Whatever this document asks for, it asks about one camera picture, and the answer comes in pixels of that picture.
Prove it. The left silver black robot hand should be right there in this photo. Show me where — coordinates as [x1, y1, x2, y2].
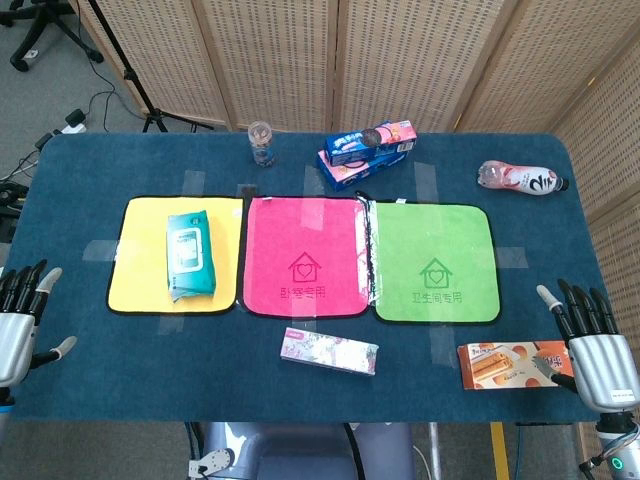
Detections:
[0, 259, 78, 389]

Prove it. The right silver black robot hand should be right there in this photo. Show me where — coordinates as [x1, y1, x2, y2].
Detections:
[536, 278, 640, 414]

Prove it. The teal wet wipes pack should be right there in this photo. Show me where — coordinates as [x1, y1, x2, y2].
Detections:
[165, 209, 218, 304]

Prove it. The orange biscuit box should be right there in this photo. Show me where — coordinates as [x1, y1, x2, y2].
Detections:
[457, 340, 575, 391]

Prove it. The floral pink flat box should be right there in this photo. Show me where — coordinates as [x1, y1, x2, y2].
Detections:
[280, 327, 380, 377]

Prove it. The blue pink cookie box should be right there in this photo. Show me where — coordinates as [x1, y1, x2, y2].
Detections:
[324, 119, 419, 168]
[317, 147, 412, 192]

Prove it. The yellow cloth mat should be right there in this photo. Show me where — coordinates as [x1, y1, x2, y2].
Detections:
[106, 195, 246, 316]

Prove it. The green cloth mat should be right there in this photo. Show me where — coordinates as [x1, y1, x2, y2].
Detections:
[368, 200, 502, 325]

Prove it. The pink drink bottle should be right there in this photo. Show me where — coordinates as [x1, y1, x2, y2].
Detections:
[476, 159, 570, 197]

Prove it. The white power strip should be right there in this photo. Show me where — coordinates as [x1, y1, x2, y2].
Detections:
[52, 108, 89, 136]

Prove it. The black tripod stand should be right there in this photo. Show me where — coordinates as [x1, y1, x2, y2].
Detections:
[88, 0, 215, 134]

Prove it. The blue table cover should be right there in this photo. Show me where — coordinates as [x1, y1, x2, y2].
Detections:
[6, 131, 601, 425]

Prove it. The pink cloth mat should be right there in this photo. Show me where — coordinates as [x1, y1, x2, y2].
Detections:
[241, 195, 372, 320]

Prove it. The black office chair base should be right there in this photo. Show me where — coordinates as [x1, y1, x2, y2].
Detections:
[0, 0, 105, 73]

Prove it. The grey robot torso base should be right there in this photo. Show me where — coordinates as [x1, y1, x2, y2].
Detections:
[187, 421, 416, 480]

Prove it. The clear plastic snack jar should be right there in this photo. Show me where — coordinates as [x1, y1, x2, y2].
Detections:
[247, 120, 277, 169]

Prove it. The black floor cable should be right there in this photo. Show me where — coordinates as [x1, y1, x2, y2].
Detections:
[74, 59, 146, 132]

